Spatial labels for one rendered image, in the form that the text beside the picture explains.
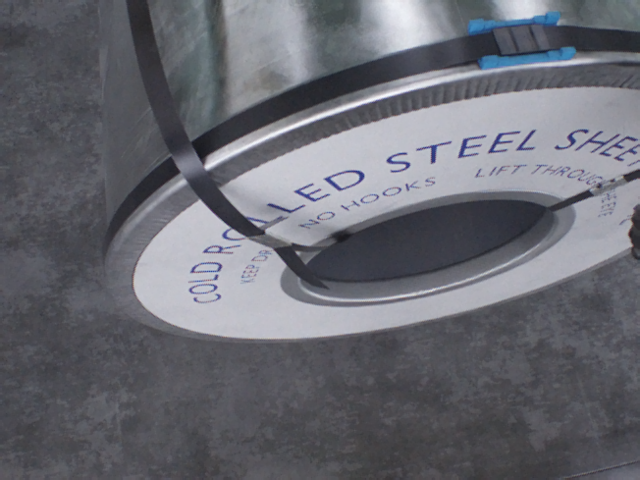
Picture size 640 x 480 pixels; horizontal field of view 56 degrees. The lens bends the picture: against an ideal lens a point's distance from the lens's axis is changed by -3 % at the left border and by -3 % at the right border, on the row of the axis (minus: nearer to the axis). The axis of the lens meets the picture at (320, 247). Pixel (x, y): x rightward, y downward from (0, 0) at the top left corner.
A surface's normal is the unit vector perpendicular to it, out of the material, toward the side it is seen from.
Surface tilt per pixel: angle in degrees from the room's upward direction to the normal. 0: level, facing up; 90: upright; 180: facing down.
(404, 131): 90
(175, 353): 0
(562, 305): 0
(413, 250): 12
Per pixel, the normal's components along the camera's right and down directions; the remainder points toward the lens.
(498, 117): 0.18, 0.92
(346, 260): 0.51, -0.40
